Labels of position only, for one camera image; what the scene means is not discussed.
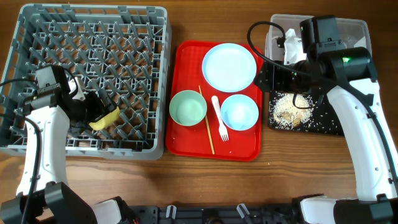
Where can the single wooden chopstick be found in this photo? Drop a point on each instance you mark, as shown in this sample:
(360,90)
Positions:
(208,127)

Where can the rice food scraps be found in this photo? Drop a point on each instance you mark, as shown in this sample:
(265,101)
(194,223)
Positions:
(288,113)

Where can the clear plastic waste bin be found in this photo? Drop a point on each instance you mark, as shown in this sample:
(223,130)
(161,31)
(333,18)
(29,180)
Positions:
(353,33)

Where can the white plastic fork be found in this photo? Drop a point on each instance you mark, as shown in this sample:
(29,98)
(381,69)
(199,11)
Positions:
(222,128)

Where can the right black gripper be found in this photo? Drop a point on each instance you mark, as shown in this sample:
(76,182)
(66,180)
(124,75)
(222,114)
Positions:
(272,78)

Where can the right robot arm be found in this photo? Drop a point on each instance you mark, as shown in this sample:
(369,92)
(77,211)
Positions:
(357,104)

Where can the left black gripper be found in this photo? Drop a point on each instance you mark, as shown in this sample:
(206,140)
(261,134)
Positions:
(99,109)

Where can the green saucer bowl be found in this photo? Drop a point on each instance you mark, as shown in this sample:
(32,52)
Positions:
(187,108)

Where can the red plastic serving tray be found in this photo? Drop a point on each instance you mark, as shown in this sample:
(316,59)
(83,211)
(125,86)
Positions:
(193,140)

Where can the small light blue bowl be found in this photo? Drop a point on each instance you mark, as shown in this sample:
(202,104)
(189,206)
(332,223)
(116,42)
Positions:
(239,112)

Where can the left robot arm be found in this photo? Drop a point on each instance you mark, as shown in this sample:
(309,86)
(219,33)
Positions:
(58,108)

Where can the black waste tray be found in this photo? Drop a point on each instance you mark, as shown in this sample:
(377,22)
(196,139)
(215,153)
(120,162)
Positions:
(324,119)

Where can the yellow plastic cup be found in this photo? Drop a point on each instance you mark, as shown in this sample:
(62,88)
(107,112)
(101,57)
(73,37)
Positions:
(106,120)

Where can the grey plastic dishwasher rack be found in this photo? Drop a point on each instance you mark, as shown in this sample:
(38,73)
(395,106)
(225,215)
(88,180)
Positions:
(123,50)

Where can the large light blue plate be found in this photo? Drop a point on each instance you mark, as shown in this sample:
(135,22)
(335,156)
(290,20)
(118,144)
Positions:
(229,67)

